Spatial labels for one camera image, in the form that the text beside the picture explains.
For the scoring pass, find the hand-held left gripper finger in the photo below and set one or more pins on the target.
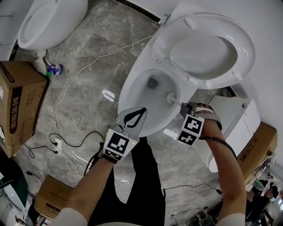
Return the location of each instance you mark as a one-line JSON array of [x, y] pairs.
[[141, 126], [120, 119]]

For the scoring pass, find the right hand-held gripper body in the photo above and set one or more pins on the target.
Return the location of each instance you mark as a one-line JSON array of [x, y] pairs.
[[192, 128]]

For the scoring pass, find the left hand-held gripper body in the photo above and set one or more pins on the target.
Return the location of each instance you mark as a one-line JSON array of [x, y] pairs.
[[119, 143]]

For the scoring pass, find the white toilet brush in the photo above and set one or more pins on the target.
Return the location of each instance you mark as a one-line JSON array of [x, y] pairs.
[[170, 98]]

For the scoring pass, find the white toilet with raised seat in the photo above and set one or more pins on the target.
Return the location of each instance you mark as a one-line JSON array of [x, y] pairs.
[[132, 88]]

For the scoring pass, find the person's right forearm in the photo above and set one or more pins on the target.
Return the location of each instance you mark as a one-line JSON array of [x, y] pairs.
[[230, 187]]

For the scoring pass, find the person's left forearm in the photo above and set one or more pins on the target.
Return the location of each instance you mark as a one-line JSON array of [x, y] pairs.
[[92, 187]]

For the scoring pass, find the white toilet with closed lid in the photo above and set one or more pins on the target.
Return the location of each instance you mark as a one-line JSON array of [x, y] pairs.
[[243, 119]]

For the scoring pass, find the egg-shaped white toilet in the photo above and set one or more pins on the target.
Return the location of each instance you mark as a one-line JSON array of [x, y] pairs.
[[55, 28]]

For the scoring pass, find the person's right hand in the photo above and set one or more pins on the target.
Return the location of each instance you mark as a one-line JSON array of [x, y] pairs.
[[207, 114]]

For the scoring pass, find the person's left shoe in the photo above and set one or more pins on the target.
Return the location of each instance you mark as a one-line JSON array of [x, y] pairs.
[[107, 132]]

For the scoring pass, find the person's black trousers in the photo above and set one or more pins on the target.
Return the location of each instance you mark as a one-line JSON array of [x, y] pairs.
[[141, 176]]

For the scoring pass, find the white power strip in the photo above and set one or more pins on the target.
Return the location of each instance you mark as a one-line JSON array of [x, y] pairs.
[[58, 144]]

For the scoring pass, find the plain brown cardboard box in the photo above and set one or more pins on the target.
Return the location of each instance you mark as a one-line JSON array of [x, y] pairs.
[[258, 145]]

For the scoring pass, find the blue crumpled wrapper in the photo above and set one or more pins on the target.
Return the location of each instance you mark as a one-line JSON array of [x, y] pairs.
[[55, 69]]

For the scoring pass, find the small cardboard box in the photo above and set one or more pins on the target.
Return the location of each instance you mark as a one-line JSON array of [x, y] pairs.
[[53, 196]]

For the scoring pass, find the person's white shirt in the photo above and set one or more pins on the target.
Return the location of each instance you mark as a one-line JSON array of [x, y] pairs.
[[68, 218]]

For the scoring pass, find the white cleaner bottle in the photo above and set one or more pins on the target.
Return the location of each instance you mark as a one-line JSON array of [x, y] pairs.
[[40, 61]]

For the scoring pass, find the cardboard box with dark label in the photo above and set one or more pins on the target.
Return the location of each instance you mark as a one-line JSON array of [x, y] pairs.
[[26, 88]]

